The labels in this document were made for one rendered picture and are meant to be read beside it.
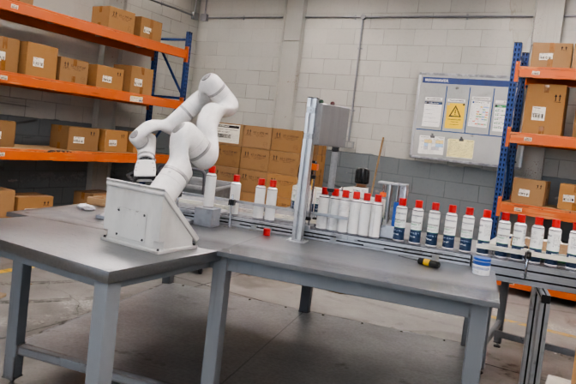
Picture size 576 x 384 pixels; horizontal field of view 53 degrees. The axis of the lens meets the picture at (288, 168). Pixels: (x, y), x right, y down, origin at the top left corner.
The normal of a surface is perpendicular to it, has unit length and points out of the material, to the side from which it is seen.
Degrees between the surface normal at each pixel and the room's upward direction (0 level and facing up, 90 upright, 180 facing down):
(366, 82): 90
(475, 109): 88
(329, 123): 90
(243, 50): 90
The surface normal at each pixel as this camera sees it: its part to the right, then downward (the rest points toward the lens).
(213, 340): -0.31, 0.01
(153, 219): -0.51, -0.01
